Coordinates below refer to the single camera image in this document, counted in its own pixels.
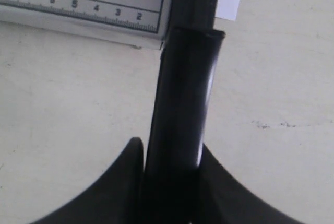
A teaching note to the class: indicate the grey paper cutter base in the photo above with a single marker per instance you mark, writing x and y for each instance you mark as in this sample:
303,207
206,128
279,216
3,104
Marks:
141,23

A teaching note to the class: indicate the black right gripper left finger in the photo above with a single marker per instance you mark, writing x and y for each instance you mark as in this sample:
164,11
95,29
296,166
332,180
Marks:
113,197

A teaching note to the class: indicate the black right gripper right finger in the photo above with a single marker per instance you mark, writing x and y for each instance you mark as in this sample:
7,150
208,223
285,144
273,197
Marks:
222,199

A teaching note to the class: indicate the black cutter blade arm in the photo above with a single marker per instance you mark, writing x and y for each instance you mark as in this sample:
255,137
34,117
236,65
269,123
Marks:
175,144

